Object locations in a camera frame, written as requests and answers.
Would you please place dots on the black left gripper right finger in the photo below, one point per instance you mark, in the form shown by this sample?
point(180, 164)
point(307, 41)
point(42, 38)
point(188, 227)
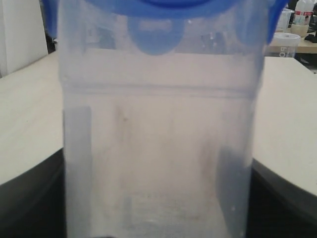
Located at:
point(278, 208)

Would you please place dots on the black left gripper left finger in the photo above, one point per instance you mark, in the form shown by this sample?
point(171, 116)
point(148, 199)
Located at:
point(32, 205)

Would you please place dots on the clear plastic tall container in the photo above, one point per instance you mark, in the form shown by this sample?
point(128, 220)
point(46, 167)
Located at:
point(157, 146)

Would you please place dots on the blue plastic lid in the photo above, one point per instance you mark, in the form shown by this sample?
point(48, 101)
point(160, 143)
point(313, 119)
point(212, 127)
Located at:
point(157, 27)

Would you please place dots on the beige tape roll background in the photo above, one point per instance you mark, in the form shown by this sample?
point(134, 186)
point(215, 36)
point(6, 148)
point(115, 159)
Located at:
point(301, 30)

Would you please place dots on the white plastic bottle background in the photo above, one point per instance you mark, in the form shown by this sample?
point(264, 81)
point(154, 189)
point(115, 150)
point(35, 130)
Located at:
point(303, 12)

